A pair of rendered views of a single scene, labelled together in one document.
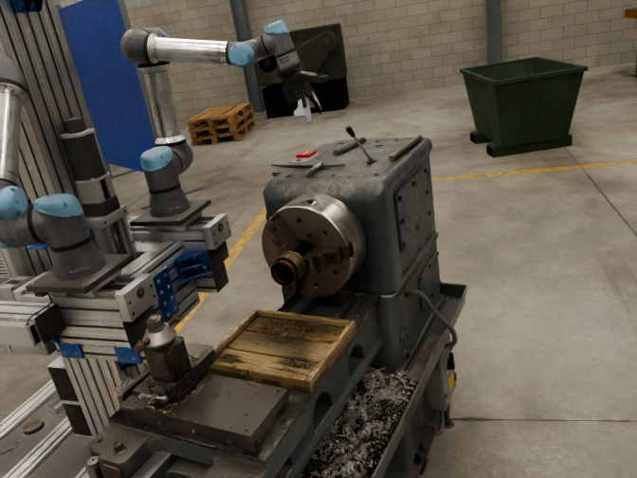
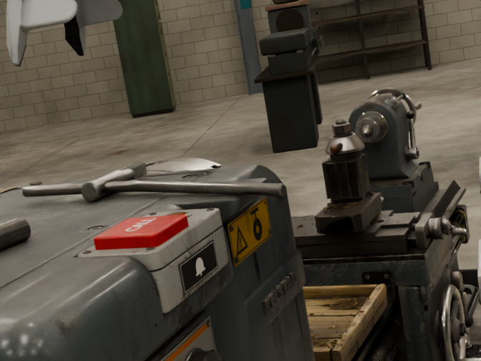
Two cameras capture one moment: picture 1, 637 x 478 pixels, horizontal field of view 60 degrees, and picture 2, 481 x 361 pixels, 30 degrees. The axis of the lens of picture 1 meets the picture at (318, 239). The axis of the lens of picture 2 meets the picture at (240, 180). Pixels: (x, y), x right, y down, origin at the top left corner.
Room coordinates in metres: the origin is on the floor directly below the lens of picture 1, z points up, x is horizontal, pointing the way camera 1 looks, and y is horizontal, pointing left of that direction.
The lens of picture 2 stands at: (2.88, 0.00, 1.43)
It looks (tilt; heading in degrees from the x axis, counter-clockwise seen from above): 11 degrees down; 174
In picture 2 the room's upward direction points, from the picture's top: 10 degrees counter-clockwise
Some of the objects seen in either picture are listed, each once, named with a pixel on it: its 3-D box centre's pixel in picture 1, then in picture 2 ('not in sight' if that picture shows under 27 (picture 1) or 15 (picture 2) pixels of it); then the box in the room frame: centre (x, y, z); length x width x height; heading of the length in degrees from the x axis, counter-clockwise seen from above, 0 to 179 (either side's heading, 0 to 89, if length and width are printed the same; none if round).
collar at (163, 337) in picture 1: (158, 333); (343, 142); (1.15, 0.41, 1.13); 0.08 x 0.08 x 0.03
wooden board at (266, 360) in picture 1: (280, 345); (266, 326); (1.40, 0.16, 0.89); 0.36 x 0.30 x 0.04; 60
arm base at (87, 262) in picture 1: (75, 254); not in sight; (1.57, 0.72, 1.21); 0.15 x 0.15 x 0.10
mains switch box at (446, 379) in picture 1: (440, 360); not in sight; (1.85, -0.40, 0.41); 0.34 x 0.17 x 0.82; 150
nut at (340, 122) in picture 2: (154, 321); (341, 127); (1.15, 0.41, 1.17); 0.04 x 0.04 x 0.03
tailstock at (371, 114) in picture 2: not in sight; (381, 148); (0.60, 0.63, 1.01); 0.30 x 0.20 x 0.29; 150
